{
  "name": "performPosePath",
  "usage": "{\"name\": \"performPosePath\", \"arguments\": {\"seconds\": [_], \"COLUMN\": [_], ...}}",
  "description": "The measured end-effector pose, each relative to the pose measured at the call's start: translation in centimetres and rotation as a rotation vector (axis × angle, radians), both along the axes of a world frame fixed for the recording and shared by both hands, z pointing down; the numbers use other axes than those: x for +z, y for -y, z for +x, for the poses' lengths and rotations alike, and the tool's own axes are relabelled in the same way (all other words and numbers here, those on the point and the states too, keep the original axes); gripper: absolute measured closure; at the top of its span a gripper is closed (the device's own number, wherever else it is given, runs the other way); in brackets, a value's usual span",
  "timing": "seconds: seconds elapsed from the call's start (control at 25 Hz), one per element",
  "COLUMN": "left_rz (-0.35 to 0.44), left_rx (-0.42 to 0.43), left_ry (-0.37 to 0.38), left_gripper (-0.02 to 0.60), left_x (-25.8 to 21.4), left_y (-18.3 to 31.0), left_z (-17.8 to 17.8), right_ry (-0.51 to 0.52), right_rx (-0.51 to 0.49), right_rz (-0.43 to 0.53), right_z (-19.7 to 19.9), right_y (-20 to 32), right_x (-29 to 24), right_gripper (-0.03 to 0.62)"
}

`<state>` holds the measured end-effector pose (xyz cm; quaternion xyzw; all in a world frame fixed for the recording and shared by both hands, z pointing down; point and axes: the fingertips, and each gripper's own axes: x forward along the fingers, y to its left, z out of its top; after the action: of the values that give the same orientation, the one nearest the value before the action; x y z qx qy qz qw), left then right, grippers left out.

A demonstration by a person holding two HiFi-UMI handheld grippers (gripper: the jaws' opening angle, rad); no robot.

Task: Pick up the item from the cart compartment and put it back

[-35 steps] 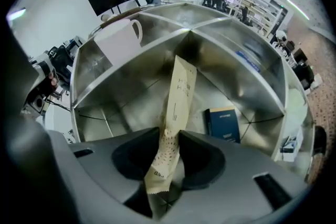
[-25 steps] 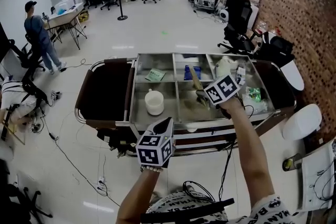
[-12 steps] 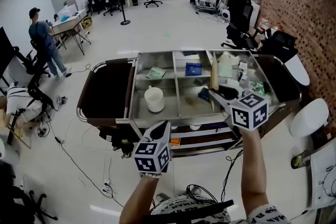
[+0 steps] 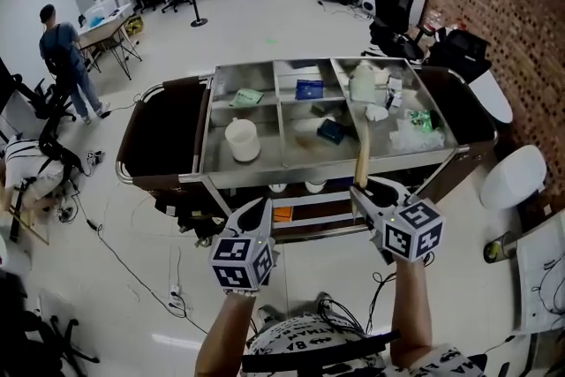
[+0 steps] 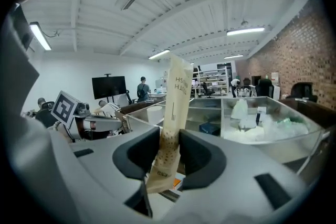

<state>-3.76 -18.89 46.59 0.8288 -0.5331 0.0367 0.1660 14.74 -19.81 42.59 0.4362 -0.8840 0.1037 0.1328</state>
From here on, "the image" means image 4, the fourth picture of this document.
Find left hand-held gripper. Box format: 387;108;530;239
207;196;279;295

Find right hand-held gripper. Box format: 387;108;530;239
349;175;445;265

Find long wooden shoehorn item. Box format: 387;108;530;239
352;99;376;187

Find steel cart with brown sides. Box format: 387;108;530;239
115;57;500;251

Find person's right forearm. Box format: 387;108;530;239
388;258;434;370

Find person's left forearm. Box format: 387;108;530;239
194;290;258;377

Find dark blue small box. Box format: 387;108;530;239
316;117;349;146

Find white plastic mug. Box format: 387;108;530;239
223;117;261;163

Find clear plastic bag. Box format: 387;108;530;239
389;117;446;152

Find crumpled white paper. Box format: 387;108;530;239
365;102;390;124

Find green and white packet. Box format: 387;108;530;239
404;109;434;132

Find small white carton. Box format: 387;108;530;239
384;76;404;110

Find white plastic jug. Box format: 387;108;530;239
348;60;377;103

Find green flat packet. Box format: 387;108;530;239
229;87;265;109

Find blue flat box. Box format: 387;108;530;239
295;79;326;101

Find clear cup with green ball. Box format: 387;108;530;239
483;230;518;265

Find person's printed white shirt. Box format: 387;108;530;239
241;312;489;377

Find white round stool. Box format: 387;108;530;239
479;144;548;211
467;69;515;124

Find black office chair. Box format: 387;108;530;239
11;73;78;139
0;268;102;377
360;0;427;62

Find black floor cable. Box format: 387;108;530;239
72;189;208;335

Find white table with wire legs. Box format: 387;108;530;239
75;3;144;81

